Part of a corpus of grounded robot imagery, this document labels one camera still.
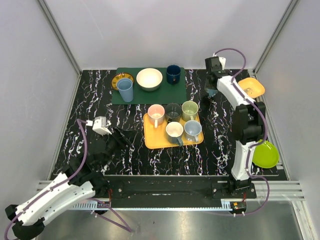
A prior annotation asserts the pink mug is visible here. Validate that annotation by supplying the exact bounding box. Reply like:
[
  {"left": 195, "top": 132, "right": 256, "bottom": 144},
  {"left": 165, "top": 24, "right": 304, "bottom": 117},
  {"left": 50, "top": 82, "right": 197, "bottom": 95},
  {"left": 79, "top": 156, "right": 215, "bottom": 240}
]
[{"left": 147, "top": 104, "right": 165, "bottom": 129}]

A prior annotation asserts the sage green mug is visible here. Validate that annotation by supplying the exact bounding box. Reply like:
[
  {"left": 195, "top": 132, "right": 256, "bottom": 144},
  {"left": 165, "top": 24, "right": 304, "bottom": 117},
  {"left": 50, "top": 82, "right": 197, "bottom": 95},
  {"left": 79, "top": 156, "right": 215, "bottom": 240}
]
[{"left": 181, "top": 100, "right": 199, "bottom": 122}]

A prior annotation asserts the grey-blue mug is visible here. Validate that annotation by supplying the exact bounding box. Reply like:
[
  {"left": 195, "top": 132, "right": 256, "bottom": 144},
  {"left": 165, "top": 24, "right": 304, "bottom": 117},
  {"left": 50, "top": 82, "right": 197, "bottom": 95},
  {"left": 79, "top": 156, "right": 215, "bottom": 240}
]
[{"left": 165, "top": 121, "right": 184, "bottom": 147}]

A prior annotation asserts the dark grey mug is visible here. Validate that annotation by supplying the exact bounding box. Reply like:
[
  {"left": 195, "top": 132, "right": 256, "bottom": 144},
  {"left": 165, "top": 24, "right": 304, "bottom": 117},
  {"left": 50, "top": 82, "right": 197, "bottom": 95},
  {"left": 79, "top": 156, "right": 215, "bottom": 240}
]
[{"left": 164, "top": 103, "right": 182, "bottom": 123}]

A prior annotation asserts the white mug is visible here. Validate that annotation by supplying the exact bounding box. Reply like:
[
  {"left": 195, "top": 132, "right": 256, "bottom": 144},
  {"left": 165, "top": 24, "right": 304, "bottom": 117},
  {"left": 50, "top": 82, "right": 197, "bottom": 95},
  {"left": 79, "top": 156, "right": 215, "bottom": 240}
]
[{"left": 184, "top": 120, "right": 202, "bottom": 143}]

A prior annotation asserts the blue and beige mug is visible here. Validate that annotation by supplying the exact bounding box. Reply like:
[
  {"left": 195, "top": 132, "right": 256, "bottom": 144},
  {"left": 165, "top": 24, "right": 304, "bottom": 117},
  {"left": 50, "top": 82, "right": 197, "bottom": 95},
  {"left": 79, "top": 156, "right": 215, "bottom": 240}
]
[{"left": 207, "top": 89, "right": 218, "bottom": 97}]

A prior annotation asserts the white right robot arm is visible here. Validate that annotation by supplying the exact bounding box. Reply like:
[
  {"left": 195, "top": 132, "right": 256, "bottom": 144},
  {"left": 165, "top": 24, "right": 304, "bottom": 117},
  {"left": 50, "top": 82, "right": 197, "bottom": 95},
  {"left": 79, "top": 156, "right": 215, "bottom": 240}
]
[{"left": 205, "top": 56, "right": 267, "bottom": 199}]

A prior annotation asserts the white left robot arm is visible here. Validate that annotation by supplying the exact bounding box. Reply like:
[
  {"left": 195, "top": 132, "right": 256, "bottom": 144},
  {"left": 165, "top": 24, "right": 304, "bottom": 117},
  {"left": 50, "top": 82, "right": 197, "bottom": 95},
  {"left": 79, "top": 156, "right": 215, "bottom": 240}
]
[{"left": 5, "top": 127, "right": 132, "bottom": 240}]

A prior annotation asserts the navy blue mug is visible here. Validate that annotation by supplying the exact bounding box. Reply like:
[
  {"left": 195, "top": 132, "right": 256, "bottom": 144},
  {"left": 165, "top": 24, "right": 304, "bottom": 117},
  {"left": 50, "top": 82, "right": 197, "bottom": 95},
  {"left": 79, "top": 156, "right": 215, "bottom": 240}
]
[{"left": 166, "top": 64, "right": 181, "bottom": 85}]

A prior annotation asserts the orange plastic tray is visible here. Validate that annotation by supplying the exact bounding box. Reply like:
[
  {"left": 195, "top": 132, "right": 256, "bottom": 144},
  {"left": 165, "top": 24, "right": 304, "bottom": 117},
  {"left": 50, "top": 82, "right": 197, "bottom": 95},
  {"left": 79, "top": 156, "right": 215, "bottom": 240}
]
[{"left": 143, "top": 113, "right": 204, "bottom": 150}]

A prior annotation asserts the yellow square dish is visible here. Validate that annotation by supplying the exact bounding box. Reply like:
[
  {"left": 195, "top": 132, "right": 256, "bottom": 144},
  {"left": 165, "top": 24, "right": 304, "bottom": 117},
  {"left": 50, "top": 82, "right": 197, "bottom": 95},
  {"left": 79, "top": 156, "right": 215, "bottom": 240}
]
[{"left": 238, "top": 77, "right": 265, "bottom": 99}]

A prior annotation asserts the light blue plastic cup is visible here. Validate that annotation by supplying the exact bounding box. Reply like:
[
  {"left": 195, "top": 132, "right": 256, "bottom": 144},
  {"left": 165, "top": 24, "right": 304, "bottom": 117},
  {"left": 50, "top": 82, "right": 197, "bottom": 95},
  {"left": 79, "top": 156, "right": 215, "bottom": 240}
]
[{"left": 116, "top": 78, "right": 134, "bottom": 103}]

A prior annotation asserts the dark green placemat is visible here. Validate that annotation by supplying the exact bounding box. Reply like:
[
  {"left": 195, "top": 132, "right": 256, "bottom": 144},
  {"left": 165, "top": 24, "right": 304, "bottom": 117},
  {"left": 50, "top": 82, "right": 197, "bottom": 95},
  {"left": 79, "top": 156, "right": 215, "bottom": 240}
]
[{"left": 111, "top": 67, "right": 190, "bottom": 105}]

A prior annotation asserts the yellow patterned saucer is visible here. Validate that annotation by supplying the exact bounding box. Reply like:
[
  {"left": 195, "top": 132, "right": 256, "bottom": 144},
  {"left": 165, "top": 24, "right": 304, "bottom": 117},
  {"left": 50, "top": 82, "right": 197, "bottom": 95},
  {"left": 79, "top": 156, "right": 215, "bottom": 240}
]
[{"left": 111, "top": 72, "right": 134, "bottom": 91}]

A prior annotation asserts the cream ceramic bowl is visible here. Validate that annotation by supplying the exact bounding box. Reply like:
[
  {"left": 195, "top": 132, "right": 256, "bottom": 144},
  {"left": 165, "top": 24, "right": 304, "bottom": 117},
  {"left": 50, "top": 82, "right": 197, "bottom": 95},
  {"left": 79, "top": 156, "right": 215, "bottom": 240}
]
[{"left": 136, "top": 68, "right": 163, "bottom": 92}]

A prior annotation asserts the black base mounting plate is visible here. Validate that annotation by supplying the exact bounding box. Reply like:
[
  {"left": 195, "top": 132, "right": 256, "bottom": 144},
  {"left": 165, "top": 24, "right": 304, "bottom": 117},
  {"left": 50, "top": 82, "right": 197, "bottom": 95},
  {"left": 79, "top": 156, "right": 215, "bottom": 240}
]
[{"left": 95, "top": 175, "right": 257, "bottom": 209}]

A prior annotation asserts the lime green plate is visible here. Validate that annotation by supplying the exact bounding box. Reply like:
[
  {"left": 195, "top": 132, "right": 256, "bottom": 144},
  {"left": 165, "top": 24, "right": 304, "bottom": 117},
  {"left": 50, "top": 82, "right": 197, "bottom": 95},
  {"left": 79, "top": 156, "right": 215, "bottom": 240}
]
[{"left": 252, "top": 140, "right": 280, "bottom": 169}]

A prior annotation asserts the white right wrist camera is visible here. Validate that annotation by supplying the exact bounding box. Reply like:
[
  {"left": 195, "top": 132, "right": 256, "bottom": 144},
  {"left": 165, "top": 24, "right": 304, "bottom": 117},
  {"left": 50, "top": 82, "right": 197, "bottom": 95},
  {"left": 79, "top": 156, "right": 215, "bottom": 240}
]
[{"left": 212, "top": 53, "right": 226, "bottom": 70}]

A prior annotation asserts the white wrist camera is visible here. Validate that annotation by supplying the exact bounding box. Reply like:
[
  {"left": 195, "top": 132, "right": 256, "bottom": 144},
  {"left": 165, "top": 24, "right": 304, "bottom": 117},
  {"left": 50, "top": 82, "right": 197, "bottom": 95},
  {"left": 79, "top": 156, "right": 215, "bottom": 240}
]
[
  {"left": 212, "top": 53, "right": 226, "bottom": 70},
  {"left": 85, "top": 116, "right": 112, "bottom": 136}
]

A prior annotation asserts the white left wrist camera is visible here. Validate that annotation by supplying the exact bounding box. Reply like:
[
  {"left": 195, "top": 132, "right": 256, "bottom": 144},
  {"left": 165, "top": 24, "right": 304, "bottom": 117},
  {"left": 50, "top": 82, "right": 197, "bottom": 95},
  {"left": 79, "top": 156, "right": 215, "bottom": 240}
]
[{"left": 85, "top": 116, "right": 112, "bottom": 136}]

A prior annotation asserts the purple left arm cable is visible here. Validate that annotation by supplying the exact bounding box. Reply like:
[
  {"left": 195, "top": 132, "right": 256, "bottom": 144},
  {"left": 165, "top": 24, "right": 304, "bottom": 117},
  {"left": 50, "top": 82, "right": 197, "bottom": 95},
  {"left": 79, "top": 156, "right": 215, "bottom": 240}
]
[{"left": 3, "top": 119, "right": 132, "bottom": 240}]

